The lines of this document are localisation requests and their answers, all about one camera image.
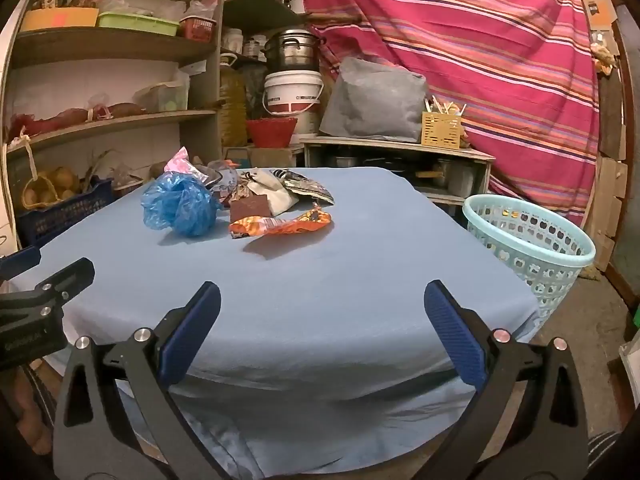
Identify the blue plastic crate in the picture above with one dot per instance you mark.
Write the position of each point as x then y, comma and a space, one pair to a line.
65, 215

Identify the grey fabric bag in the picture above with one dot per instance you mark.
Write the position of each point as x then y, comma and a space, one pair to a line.
375, 100

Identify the steel container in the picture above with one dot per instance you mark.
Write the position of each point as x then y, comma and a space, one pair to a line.
462, 177

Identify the brown packet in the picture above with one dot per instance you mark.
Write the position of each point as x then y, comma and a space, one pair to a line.
250, 206

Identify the black white patterned wrapper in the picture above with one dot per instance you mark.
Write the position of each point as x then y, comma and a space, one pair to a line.
310, 190

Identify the mesh bag of potatoes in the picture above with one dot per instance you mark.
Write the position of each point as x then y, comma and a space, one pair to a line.
50, 187

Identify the red mesh produce bag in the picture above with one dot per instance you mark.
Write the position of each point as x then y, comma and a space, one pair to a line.
65, 117

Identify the low wooden shelf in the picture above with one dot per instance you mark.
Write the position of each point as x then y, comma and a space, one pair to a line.
400, 147

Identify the small red basket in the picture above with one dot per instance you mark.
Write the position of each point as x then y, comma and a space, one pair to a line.
197, 29

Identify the yellow crumpled rag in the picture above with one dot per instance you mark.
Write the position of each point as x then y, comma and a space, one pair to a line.
602, 57

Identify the clear plastic container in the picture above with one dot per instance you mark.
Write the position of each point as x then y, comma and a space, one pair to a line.
165, 96

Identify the small steel pot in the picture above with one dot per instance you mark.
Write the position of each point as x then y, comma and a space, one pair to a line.
345, 161

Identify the person's left leg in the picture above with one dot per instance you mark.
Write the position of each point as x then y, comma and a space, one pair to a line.
27, 410

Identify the white plastic bucket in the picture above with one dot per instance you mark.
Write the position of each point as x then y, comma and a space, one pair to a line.
295, 90

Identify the yellow oil jug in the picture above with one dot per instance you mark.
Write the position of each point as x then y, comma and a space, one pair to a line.
232, 105

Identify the pink plastic wrapper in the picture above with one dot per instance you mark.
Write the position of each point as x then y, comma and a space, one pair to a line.
179, 162

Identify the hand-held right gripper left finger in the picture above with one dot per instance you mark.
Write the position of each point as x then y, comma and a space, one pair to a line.
192, 330

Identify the large steel pot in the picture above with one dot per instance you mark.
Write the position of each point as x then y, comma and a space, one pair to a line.
292, 52

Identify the bundle of wooden utensils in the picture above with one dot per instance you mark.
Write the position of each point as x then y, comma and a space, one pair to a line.
445, 106

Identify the blue tablecloth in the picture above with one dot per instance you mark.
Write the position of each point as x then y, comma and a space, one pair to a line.
325, 300

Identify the white cloth pouch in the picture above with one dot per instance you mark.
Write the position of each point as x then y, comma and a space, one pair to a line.
280, 197

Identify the yellow plastic tray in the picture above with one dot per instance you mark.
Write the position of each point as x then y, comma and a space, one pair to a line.
60, 20

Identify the yellow utensil holder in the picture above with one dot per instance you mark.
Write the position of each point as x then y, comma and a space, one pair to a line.
440, 130

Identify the tall wooden shelf unit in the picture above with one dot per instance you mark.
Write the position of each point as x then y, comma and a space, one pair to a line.
125, 42

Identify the red striped cloth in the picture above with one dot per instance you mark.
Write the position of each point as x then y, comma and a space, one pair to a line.
475, 60

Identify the beige wrapper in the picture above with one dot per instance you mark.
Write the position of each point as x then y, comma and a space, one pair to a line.
247, 191

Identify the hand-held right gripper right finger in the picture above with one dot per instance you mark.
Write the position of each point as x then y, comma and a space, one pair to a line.
457, 330

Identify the person's striped shorts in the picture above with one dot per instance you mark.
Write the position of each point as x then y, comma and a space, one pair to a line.
602, 445

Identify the green plastic tray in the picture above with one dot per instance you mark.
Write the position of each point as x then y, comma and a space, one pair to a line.
135, 22

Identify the light blue plastic basket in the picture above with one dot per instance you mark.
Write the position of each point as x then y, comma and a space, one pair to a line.
530, 260

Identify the blue plastic bag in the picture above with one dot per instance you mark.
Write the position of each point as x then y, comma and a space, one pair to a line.
180, 205

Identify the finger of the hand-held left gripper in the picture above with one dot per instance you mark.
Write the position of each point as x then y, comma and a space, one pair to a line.
22, 260
60, 282

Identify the small toy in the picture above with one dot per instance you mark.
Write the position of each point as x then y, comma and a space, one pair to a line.
225, 180

